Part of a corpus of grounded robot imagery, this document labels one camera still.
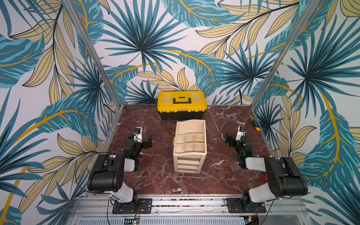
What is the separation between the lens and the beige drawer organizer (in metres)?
0.68

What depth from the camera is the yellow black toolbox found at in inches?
39.2

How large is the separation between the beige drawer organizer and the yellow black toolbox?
0.23m
